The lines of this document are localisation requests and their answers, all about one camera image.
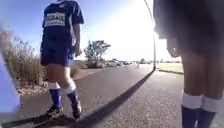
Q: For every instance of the green leafy tree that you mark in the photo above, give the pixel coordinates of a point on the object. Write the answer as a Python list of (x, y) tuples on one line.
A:
[(95, 50)]

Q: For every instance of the grey asphalt road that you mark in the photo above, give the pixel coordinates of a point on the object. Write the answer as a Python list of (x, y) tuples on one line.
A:
[(133, 100)]

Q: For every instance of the thin curved pole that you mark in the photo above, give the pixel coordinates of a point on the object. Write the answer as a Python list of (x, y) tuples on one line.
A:
[(153, 36)]

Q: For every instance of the dry dirt verge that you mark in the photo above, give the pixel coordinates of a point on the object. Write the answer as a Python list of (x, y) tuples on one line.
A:
[(33, 88)]

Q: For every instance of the grass field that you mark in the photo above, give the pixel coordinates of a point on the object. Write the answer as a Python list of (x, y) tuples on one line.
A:
[(170, 67)]

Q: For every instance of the dry tall bushes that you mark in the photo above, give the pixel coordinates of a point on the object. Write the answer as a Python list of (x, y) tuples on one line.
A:
[(20, 63)]

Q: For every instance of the person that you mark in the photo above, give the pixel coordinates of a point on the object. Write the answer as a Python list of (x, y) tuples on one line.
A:
[(59, 40), (196, 50)]

